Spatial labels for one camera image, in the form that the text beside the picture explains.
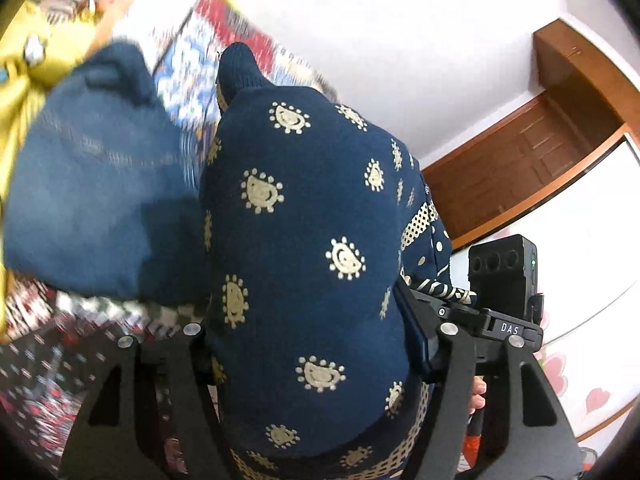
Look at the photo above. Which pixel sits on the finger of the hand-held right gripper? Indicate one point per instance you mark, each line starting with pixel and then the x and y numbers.
pixel 457 310

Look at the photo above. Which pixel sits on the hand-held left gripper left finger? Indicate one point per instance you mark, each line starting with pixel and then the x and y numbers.
pixel 185 375

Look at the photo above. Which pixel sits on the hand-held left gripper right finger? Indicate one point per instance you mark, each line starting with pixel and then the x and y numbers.
pixel 414 332

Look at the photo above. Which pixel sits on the navy patterned hooded garment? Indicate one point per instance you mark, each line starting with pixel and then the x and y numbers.
pixel 310 200

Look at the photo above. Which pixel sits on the person's right hand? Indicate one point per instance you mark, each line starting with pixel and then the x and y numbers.
pixel 478 395

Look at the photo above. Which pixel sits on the frosted glass sliding door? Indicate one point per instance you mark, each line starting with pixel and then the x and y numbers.
pixel 590 260

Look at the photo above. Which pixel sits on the brown wooden door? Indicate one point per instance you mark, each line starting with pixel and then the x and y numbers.
pixel 520 160

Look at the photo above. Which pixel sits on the patchwork printed bedspread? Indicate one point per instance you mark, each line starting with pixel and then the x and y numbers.
pixel 50 360

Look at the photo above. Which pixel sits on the pink heart decals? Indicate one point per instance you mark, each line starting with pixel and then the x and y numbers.
pixel 597 400

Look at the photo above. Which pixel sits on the plain blue garment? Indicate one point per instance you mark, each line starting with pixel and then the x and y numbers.
pixel 75 185

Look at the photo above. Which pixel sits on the yellow printed blanket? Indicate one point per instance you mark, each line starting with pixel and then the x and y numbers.
pixel 30 60

